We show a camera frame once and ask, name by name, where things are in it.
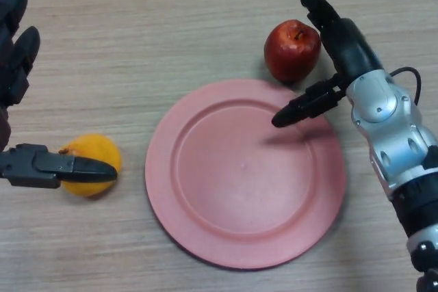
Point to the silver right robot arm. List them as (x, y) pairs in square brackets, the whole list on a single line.
[(393, 128)]

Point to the pink round plastic plate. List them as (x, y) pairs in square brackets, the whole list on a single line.
[(239, 182)]

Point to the red apple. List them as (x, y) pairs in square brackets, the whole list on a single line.
[(291, 56)]

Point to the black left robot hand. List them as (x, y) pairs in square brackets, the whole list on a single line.
[(27, 169)]

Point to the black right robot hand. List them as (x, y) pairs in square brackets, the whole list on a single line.
[(349, 49)]

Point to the orange citrus fruit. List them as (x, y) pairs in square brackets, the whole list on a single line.
[(96, 148)]

